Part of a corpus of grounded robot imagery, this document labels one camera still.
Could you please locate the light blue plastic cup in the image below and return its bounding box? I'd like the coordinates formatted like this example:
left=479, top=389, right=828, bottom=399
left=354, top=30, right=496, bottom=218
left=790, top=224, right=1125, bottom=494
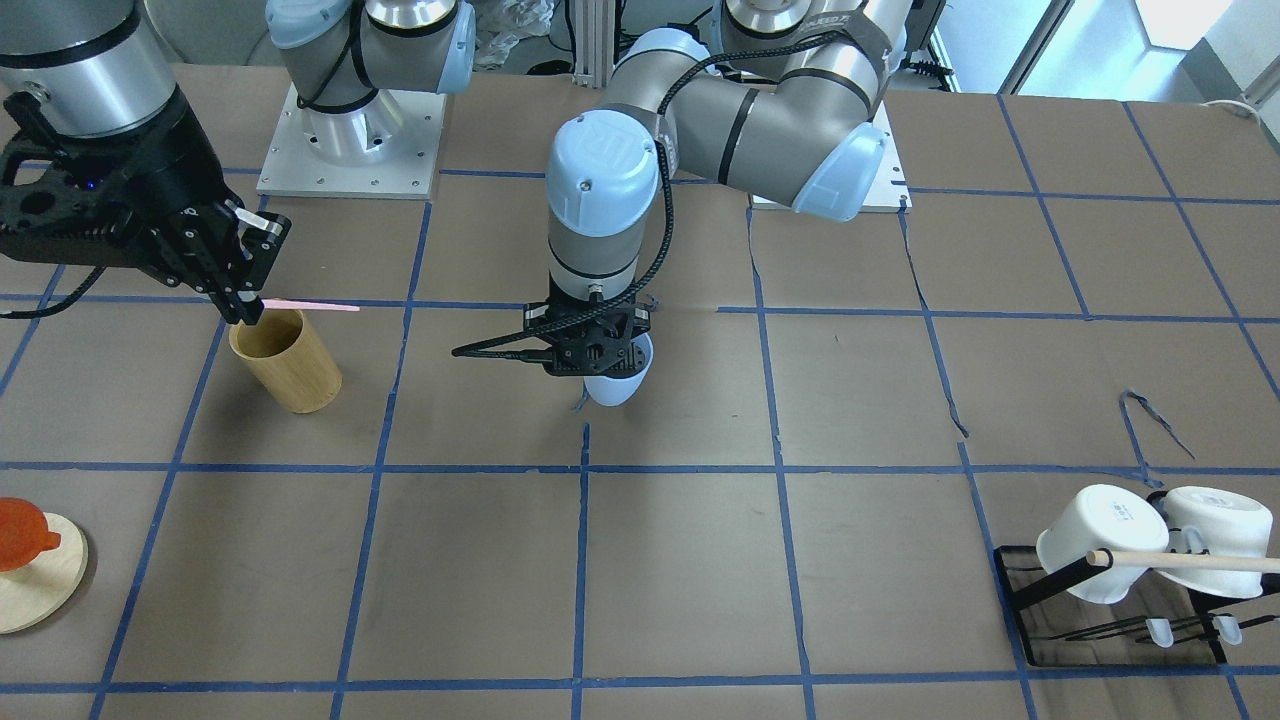
left=582, top=334, right=654, bottom=407

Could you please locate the bamboo wooden cup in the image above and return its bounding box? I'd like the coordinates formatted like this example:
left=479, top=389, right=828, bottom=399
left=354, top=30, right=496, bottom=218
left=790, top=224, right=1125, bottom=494
left=229, top=309, right=343, bottom=414

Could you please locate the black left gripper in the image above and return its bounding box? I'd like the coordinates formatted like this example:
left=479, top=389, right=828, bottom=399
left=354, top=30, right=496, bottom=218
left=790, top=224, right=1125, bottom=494
left=524, top=296, right=650, bottom=378

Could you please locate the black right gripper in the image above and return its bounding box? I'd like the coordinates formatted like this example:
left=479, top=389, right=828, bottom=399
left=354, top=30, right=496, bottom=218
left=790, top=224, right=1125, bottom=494
left=3, top=88, right=292, bottom=325

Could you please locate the white mug near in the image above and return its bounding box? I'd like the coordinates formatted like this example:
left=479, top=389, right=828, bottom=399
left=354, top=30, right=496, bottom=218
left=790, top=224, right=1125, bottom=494
left=1036, top=484, right=1169, bottom=573

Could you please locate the white mug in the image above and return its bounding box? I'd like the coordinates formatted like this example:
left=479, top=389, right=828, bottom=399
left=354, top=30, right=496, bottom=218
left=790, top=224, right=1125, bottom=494
left=1157, top=486, right=1274, bottom=600
left=1036, top=484, right=1169, bottom=573

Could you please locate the orange cup on stand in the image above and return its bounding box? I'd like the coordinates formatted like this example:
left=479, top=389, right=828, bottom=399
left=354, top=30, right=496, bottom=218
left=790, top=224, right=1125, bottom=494
left=1, top=497, right=61, bottom=573

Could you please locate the white mug far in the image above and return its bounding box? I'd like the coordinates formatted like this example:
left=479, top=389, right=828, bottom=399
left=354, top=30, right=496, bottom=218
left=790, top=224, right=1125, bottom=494
left=1157, top=486, right=1274, bottom=600

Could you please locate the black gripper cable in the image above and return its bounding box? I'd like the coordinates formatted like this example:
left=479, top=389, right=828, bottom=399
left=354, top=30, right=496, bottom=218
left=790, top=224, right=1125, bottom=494
left=452, top=29, right=870, bottom=361

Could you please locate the pink chopstick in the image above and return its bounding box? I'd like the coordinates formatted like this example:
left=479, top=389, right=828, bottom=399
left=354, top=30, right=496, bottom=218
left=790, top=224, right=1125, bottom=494
left=262, top=299, right=360, bottom=313

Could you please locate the wooden rack dowel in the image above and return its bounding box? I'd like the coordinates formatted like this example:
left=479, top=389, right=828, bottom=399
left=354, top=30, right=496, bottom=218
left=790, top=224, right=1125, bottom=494
left=1083, top=548, right=1280, bottom=574

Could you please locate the black wire mug rack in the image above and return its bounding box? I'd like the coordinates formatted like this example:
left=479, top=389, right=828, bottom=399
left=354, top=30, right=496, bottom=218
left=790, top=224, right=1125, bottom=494
left=993, top=489, right=1277, bottom=669

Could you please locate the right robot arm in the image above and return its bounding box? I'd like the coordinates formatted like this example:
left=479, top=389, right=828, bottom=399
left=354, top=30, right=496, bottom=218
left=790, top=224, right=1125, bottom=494
left=1, top=1, right=476, bottom=325

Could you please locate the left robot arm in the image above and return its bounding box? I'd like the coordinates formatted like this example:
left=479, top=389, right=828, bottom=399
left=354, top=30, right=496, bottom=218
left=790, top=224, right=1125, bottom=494
left=454, top=1, right=911, bottom=379

